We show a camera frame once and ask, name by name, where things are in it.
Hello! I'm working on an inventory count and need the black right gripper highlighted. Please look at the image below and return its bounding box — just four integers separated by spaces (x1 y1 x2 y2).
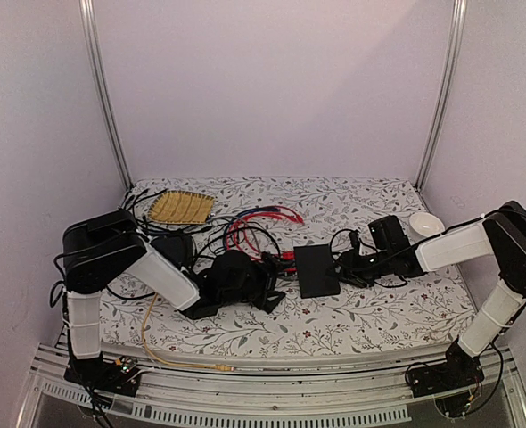
325 249 393 289

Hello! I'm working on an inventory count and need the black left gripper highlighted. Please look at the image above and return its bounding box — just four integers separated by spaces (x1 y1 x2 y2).
219 253 293 315

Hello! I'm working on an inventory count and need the black network switch box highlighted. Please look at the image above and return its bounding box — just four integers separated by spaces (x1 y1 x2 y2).
294 244 341 299

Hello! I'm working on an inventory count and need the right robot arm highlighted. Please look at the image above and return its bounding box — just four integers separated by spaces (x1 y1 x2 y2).
328 201 526 391

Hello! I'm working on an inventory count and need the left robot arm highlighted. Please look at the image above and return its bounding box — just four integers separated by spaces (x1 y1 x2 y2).
55 210 284 387

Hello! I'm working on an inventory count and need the floral patterned table cloth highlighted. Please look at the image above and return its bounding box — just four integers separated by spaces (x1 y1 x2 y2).
100 177 474 359

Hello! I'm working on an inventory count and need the white ceramic bowl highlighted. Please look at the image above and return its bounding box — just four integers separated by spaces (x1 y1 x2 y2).
408 212 445 239

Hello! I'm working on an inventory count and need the yellow woven mat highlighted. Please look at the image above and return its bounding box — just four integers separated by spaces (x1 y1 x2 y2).
147 191 215 225

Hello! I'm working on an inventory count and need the red ethernet cable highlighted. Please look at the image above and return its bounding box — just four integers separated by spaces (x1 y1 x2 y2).
225 207 305 264

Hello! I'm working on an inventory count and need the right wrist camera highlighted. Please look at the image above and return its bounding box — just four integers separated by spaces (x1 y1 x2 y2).
368 215 411 259

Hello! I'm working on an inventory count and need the blue ethernet cable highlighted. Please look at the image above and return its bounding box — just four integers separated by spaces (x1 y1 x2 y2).
234 204 282 222

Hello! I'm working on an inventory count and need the yellow ethernet cable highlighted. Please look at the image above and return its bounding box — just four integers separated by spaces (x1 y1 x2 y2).
140 293 235 374

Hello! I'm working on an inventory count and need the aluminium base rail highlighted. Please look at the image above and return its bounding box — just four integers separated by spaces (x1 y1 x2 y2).
15 342 526 428

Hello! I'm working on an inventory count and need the right aluminium frame post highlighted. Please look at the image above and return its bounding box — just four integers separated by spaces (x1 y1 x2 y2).
415 0 467 193

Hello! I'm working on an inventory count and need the aluminium frame post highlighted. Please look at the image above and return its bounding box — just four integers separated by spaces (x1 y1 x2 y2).
415 0 467 193
78 0 133 190

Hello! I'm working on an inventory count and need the left aluminium frame post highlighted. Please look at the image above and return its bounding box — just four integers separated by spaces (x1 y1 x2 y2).
78 0 133 190

